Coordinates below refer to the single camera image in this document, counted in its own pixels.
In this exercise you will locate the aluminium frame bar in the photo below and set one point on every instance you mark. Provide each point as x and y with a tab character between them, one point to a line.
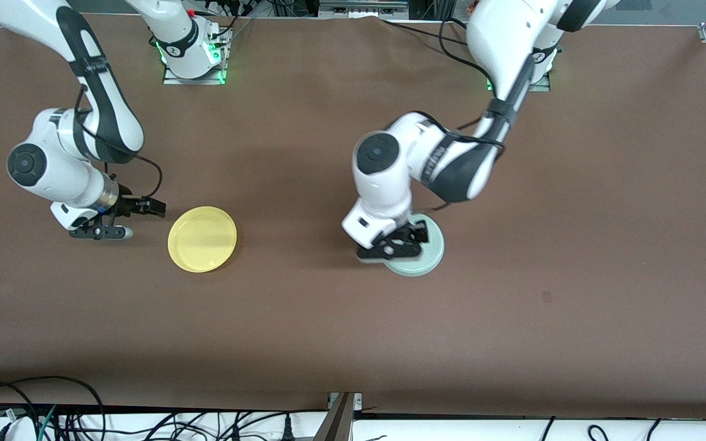
362	7

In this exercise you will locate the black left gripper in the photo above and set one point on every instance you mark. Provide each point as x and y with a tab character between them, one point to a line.
417	232

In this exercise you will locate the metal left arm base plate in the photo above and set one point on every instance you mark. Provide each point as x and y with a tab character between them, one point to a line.
542	86

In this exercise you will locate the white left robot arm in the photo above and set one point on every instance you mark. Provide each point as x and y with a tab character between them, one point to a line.
390	184

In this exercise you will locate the aluminium profile strut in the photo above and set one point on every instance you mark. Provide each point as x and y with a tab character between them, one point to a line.
339	419

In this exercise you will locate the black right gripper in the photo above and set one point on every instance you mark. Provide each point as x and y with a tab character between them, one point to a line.
125	204

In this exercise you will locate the yellow round plate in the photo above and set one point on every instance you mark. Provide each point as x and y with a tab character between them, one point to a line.
202	239

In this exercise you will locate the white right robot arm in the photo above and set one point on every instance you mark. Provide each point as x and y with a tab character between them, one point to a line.
53	171

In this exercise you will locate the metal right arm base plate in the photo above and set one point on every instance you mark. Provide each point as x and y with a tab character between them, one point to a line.
193	81

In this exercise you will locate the pale green round plate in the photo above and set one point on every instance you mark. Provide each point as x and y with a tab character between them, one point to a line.
429	257

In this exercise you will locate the brown table cover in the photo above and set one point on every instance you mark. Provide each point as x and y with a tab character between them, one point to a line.
304	337

